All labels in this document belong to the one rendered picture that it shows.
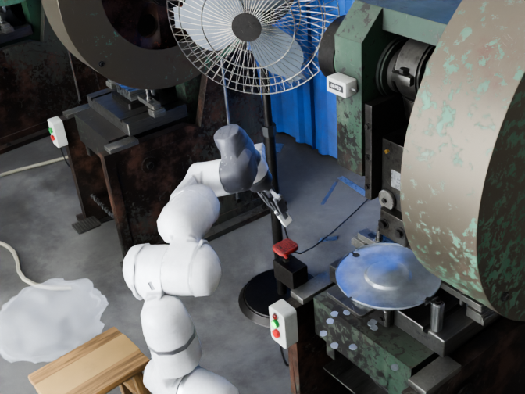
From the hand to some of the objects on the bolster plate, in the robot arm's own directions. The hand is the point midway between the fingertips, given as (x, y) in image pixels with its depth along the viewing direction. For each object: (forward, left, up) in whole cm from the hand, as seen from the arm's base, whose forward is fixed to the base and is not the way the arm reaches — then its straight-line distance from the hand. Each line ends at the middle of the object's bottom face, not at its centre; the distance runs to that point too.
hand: (283, 216), depth 210 cm
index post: (+6, -51, -16) cm, 54 cm away
